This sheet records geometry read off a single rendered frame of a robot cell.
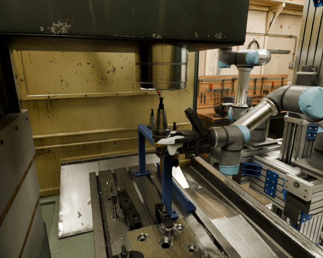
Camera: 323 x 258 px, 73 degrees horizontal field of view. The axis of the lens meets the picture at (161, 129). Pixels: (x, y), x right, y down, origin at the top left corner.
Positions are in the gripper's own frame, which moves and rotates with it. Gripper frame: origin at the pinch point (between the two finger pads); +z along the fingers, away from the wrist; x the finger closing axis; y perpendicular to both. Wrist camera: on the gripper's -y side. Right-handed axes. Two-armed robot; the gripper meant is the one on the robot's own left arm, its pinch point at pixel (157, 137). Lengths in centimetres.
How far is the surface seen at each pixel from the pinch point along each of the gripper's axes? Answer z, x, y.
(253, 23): -261, 268, -97
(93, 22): 18.7, -12.8, -31.4
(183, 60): -5.2, -7.0, -24.3
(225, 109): -154, 177, 31
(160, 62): 1.8, -7.6, -23.6
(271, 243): -64, 3, 66
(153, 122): -14, 51, 8
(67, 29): 23.9, -12.8, -29.8
